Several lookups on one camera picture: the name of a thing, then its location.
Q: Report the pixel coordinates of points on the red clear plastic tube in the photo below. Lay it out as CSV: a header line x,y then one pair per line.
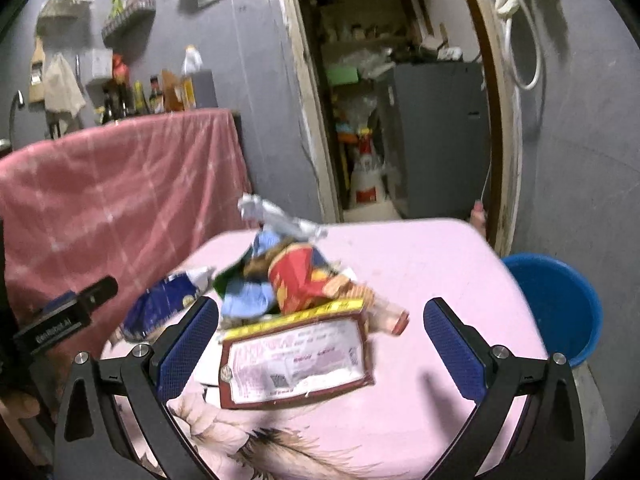
x,y
392,317

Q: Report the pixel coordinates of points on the white wall box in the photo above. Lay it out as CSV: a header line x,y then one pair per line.
x,y
99,65

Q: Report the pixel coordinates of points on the row of dark bottles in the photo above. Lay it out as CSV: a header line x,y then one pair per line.
x,y
130,100

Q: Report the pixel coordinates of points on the pink checked cloth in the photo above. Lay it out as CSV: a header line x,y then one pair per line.
x,y
125,185

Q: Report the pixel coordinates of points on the silver wrapper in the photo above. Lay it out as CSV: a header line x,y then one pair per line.
x,y
280,220

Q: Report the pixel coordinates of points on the beige hanging towel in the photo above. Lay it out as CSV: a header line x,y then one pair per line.
x,y
62,85

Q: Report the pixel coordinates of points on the cream door frame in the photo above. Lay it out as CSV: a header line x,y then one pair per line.
x,y
305,85

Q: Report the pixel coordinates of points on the white wall rack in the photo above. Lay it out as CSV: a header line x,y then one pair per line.
x,y
65,2

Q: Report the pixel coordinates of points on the pink bottle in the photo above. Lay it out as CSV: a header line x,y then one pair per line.
x,y
478,215

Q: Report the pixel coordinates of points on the pink floral table cloth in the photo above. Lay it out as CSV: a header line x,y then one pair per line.
x,y
425,270

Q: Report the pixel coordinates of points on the grey box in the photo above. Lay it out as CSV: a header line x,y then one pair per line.
x,y
206,89

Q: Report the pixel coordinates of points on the white plastic bottle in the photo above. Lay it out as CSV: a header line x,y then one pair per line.
x,y
191,60

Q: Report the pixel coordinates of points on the white sack red label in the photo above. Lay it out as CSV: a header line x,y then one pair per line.
x,y
372,185

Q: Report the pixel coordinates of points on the red bottle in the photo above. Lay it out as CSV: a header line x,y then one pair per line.
x,y
117,66

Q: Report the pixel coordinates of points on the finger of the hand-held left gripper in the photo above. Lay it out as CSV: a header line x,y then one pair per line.
x,y
100,292
57,306

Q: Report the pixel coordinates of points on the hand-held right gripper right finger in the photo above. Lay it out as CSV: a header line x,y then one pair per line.
x,y
452,350

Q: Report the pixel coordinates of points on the colourful plastic toy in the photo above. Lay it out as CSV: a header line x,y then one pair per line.
x,y
352,132

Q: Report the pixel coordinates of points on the grey cabinet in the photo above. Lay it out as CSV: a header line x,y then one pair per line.
x,y
435,140

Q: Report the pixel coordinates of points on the light blue cloth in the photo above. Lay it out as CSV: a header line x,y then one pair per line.
x,y
245,300

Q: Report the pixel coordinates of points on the red yellow snack wrapper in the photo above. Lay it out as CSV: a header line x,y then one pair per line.
x,y
295,275

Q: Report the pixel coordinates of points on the blue white packet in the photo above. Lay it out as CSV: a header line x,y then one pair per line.
x,y
160,300

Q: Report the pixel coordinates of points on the green box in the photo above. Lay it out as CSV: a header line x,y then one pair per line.
x,y
344,76

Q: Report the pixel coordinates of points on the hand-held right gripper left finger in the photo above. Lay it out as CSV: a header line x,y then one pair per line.
x,y
187,345

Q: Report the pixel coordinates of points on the person's left hand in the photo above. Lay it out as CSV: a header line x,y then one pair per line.
x,y
17,405

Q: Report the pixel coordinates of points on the orange packet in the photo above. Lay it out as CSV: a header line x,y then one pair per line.
x,y
175,92

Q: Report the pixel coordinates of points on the brown packet white label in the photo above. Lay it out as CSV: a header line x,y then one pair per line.
x,y
290,360

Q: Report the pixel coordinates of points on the blue plastic bucket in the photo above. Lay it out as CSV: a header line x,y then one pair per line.
x,y
550,300

